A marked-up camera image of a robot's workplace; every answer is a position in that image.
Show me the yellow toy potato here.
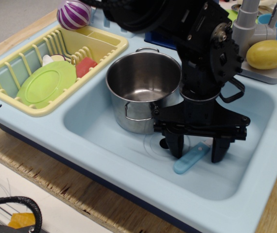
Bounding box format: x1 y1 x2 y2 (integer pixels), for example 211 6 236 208
246 40 277 70

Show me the yellow dish rack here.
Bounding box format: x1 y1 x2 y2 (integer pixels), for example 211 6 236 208
0 26 128 117

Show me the yellow tape piece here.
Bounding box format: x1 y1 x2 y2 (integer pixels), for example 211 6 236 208
7 213 35 229

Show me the green plastic plate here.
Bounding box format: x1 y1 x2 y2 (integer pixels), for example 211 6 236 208
17 61 77 109

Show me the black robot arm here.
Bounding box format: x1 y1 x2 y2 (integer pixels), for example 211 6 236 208
87 0 250 163

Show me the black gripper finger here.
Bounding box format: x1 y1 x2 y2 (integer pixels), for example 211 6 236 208
162 131 184 159
211 138 231 163

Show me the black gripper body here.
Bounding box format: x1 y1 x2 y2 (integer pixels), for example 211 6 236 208
152 100 250 143

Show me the grey toy faucet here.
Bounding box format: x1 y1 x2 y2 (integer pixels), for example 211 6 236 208
232 0 277 84

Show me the dark blue plastic bin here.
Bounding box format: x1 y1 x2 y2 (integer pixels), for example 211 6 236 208
144 32 176 50

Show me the black braided cable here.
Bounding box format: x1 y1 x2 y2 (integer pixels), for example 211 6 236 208
0 196 43 233

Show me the blue handled white spoon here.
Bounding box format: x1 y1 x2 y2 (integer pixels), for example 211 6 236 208
173 138 213 174

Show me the stainless steel pot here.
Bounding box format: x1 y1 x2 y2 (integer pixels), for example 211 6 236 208
106 48 181 134

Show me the white purple toy slice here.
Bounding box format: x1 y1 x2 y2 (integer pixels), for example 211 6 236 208
42 54 66 66

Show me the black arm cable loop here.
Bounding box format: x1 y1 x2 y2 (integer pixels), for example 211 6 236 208
219 77 246 103

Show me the red toy food block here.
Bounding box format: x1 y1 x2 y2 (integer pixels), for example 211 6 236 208
75 57 98 78

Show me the purple striped toy onion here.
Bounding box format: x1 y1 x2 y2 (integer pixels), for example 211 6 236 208
56 0 92 31

